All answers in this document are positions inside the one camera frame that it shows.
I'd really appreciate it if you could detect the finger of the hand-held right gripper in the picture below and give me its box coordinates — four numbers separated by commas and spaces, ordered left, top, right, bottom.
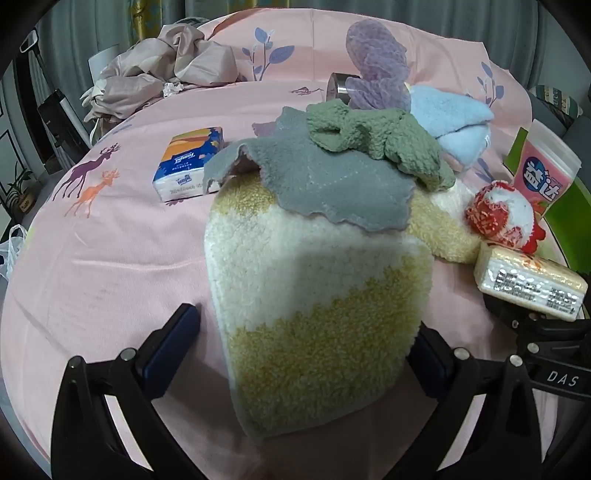
484, 292, 578, 333

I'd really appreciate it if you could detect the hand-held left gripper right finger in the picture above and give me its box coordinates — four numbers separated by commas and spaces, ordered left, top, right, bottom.
388, 320, 561, 480

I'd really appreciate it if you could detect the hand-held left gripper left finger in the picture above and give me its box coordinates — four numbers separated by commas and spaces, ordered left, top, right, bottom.
50, 302, 204, 480

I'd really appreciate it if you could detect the yellow white fluffy mat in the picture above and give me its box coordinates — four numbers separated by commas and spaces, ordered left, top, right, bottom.
203, 173, 485, 439

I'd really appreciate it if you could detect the grey scalloped cloth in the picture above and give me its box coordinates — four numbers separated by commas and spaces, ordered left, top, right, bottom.
203, 106, 414, 232

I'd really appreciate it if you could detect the pink printed bedsheet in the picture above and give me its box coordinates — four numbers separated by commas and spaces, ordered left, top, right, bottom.
0, 11, 573, 480

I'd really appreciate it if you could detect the red white plush ball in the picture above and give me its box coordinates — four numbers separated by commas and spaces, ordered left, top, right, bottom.
465, 180, 548, 254

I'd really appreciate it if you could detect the green cardboard box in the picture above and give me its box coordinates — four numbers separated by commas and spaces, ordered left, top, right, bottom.
503, 127, 591, 268

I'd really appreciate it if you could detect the pink gum bottle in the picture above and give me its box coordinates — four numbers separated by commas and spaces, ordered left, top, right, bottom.
515, 119, 581, 217

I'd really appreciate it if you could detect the white plastic bag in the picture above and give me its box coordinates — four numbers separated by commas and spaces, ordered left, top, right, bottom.
0, 224, 26, 280

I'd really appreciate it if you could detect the blue orange tissue pack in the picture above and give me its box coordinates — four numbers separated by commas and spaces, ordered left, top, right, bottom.
152, 127, 226, 202

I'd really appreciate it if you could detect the light blue plush toy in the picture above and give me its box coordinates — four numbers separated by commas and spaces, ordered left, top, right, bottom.
409, 83, 494, 169

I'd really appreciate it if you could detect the striped cushion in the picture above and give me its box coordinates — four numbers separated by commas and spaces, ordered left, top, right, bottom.
531, 84, 583, 134

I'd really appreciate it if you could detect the potted plant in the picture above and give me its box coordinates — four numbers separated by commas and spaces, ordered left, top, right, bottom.
2, 161, 34, 214

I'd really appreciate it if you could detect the green knitted cloth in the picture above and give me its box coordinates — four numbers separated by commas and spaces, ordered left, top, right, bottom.
305, 102, 455, 191

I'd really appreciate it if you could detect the black upright appliance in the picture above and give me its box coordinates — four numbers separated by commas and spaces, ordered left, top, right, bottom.
37, 90, 88, 162

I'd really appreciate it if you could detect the crumpled beige bedding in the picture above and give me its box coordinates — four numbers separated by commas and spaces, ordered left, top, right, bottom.
81, 23, 238, 123

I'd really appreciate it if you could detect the glass bottle with metal lid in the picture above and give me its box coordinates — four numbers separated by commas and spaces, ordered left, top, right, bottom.
325, 73, 365, 103

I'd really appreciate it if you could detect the purple knitted towel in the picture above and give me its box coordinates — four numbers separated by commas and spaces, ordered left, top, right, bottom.
345, 18, 413, 112

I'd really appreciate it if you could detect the yellow patterned curtain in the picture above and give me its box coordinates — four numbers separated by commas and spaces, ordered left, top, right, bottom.
129, 0, 185, 24

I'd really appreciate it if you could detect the grey curtain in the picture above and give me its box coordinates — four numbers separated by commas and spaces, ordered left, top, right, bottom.
37, 0, 555, 61

